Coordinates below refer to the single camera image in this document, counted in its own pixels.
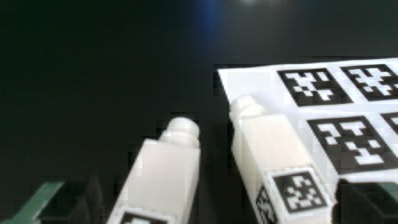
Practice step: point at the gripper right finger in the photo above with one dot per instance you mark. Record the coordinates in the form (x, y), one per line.
(367, 203)

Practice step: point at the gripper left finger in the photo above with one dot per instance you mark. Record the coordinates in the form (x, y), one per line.
(67, 203)

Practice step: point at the white leg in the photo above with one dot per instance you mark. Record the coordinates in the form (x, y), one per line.
(287, 191)
(159, 190)

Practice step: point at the white fiducial marker sheet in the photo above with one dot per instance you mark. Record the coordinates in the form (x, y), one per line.
(338, 98)

